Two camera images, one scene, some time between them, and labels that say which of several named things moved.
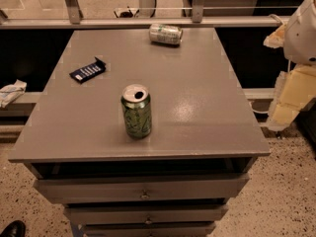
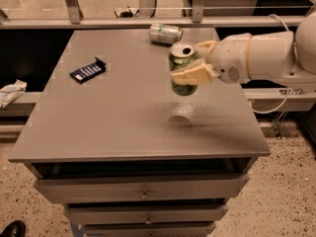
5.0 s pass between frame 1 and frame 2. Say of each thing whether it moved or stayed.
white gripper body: moved
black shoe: stayed
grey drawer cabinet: stayed
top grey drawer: stayed
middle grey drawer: stayed
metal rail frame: stayed
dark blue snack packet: stayed
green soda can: moved
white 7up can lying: stayed
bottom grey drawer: stayed
